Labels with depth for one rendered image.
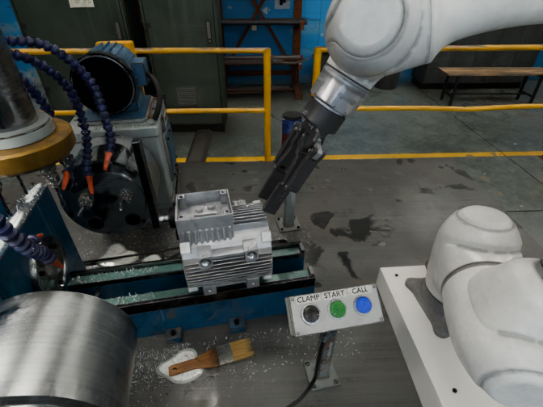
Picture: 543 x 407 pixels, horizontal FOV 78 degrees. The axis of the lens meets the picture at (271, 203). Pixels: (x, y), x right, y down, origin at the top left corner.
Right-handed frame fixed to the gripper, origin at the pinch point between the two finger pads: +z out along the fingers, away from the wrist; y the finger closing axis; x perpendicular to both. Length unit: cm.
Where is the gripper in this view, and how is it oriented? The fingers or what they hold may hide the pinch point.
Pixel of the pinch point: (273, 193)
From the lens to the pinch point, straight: 69.3
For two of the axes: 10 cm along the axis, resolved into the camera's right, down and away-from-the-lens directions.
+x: 8.5, 3.1, 4.3
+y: 1.9, 5.7, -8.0
